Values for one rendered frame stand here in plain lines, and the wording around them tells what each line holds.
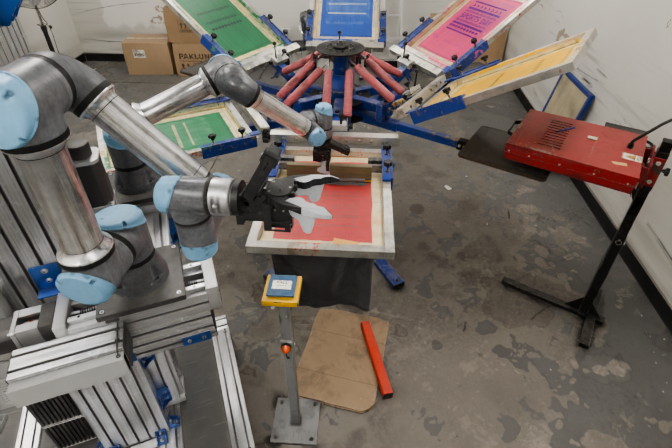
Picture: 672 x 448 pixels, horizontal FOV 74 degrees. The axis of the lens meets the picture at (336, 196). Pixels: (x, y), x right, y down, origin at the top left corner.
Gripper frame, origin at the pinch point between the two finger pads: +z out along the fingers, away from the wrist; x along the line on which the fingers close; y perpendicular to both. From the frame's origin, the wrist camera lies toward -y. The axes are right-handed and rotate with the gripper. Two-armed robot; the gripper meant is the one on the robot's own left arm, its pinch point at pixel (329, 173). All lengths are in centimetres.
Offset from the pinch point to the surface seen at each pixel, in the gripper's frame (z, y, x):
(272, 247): 2, 18, 52
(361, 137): -3.6, -14.9, -30.0
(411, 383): 100, -46, 46
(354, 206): 4.8, -12.9, 19.1
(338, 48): -31, 1, -89
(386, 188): 1.1, -27.3, 9.1
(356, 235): 4.8, -14.3, 38.7
